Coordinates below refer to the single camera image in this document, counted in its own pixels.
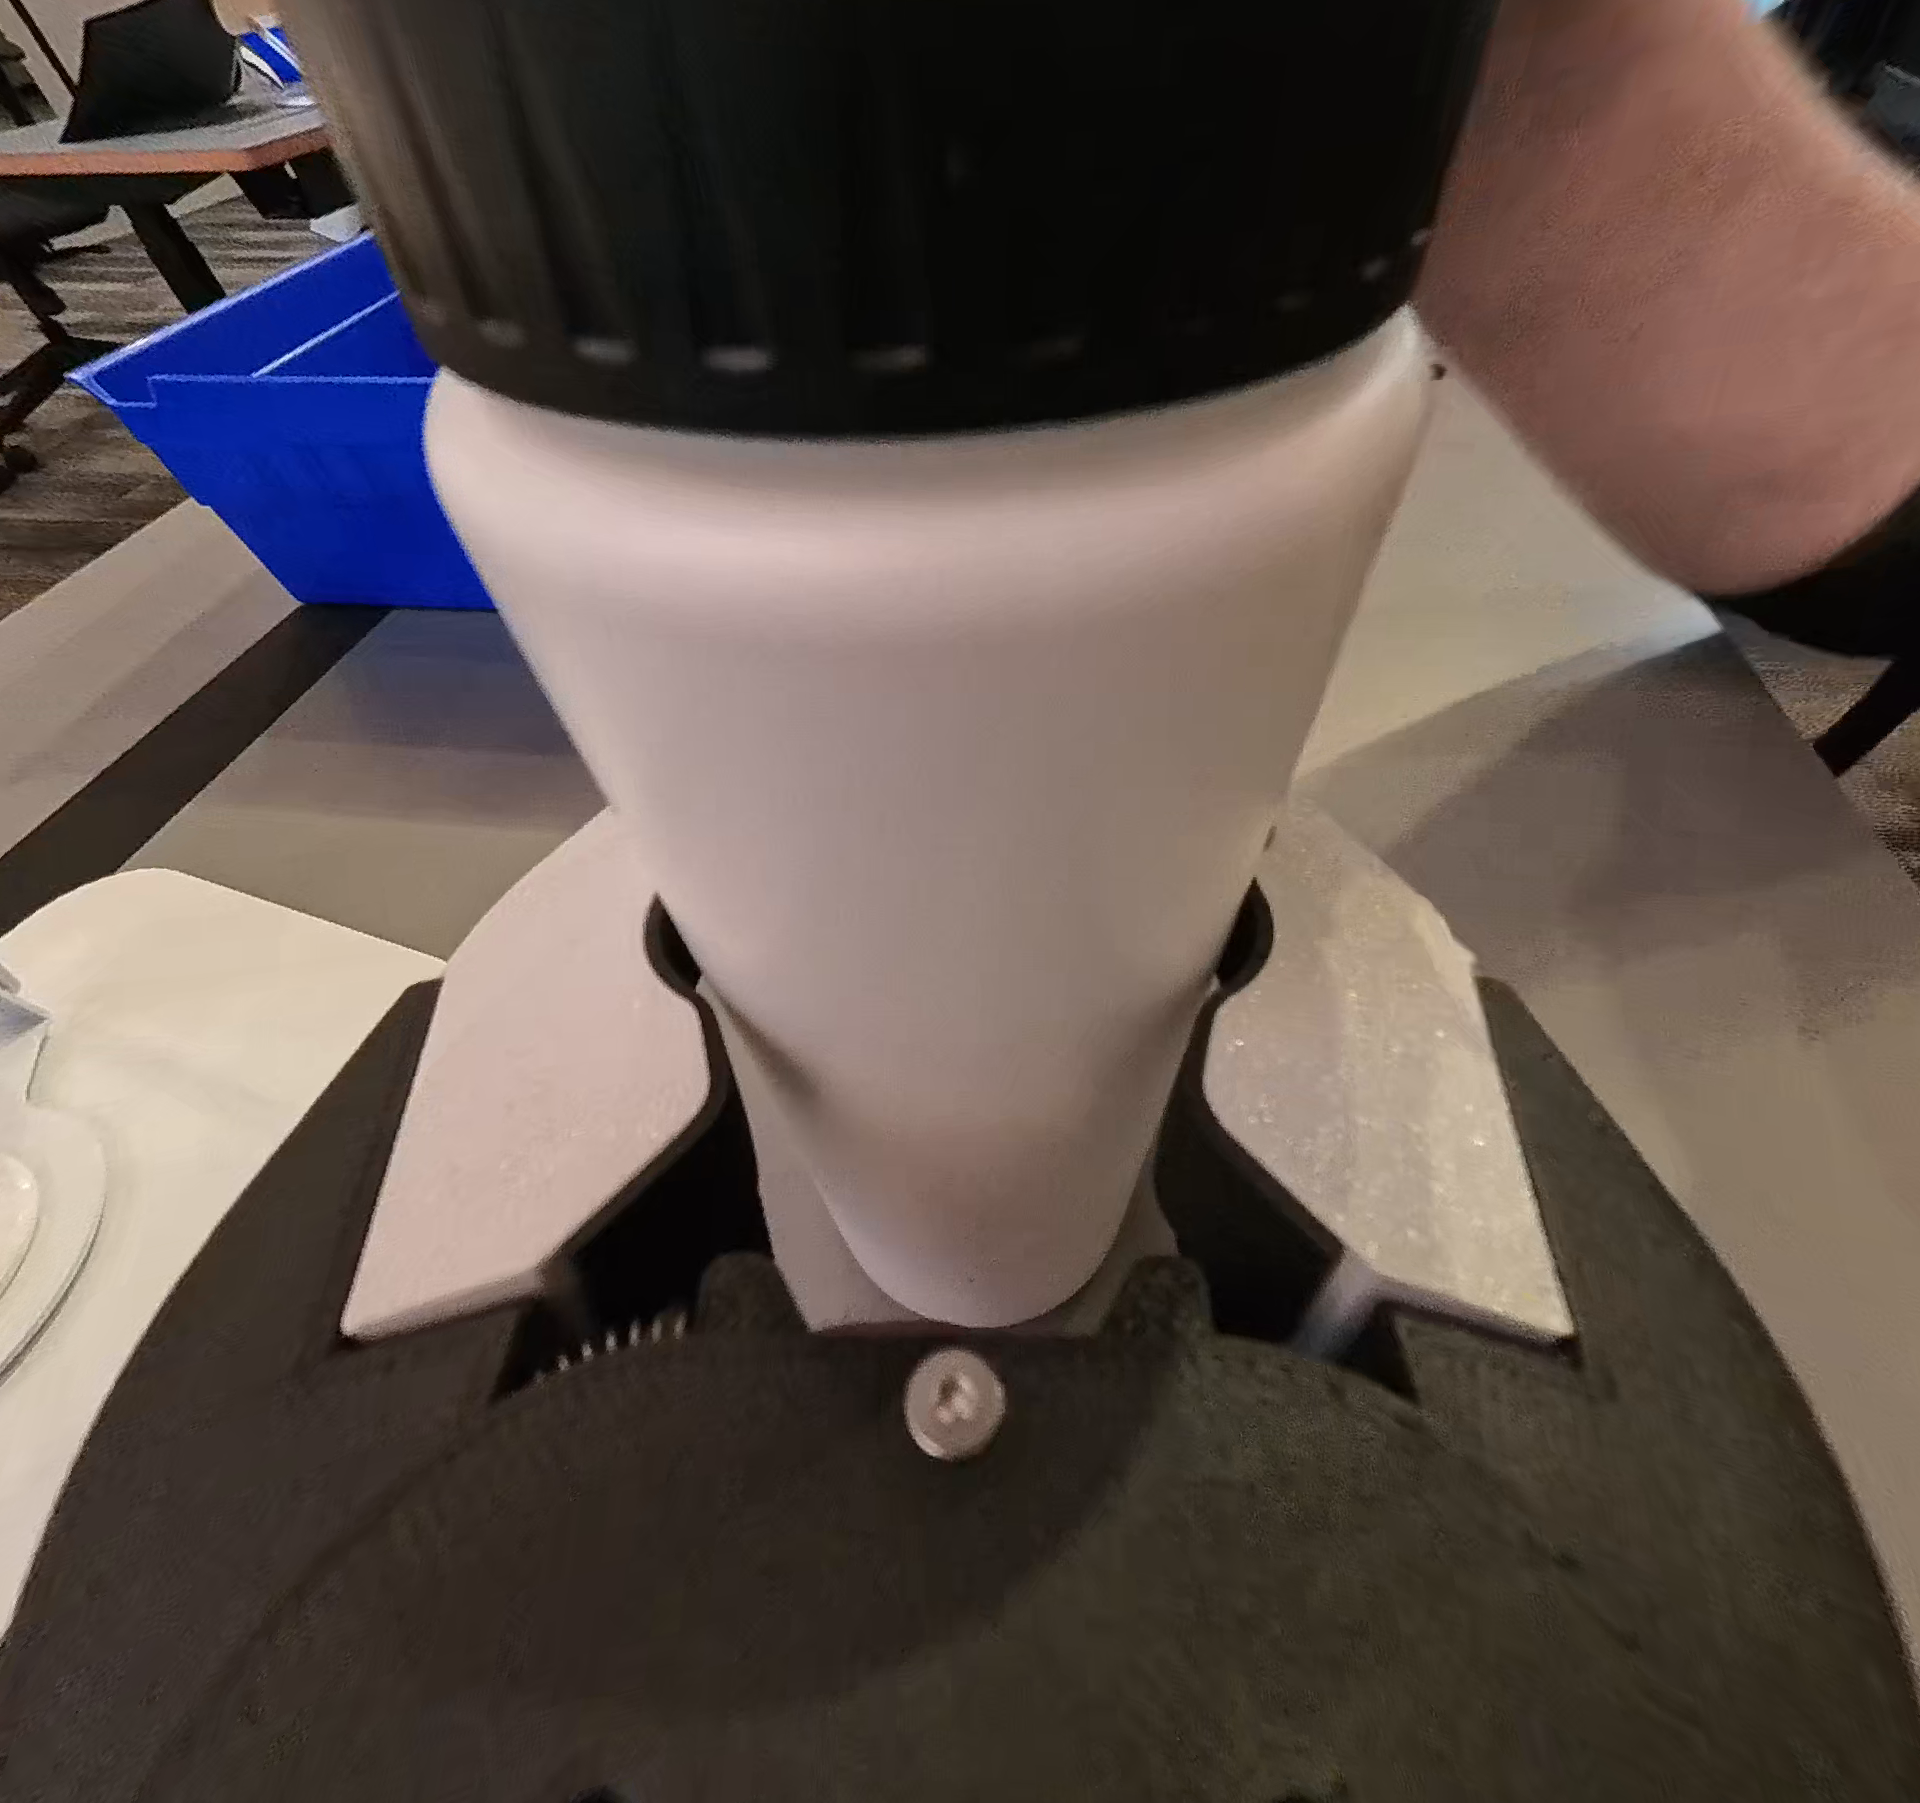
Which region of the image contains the brown desk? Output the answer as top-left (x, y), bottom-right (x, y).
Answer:
top-left (0, 93), bottom-right (354, 311)

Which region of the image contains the clear round stand foot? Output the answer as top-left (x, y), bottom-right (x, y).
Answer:
top-left (0, 992), bottom-right (111, 1376)

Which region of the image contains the black laptop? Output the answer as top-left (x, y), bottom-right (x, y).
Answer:
top-left (60, 0), bottom-right (241, 143)

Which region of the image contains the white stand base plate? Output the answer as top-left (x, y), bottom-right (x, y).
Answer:
top-left (0, 868), bottom-right (447, 1610)

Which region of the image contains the black tripod leg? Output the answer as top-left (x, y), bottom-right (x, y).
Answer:
top-left (1815, 663), bottom-right (1920, 777)

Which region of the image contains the person's right forearm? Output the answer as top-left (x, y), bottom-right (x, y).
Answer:
top-left (1418, 0), bottom-right (1920, 656)

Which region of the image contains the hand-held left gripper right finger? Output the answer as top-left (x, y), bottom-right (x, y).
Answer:
top-left (1152, 802), bottom-right (1578, 1364)

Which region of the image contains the white plastic bottle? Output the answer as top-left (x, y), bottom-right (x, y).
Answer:
top-left (423, 309), bottom-right (1428, 1328)

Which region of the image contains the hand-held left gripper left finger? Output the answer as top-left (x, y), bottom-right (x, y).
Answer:
top-left (342, 806), bottom-right (772, 1353)

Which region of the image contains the black bottle lid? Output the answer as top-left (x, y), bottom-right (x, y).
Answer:
top-left (247, 0), bottom-right (1540, 441)

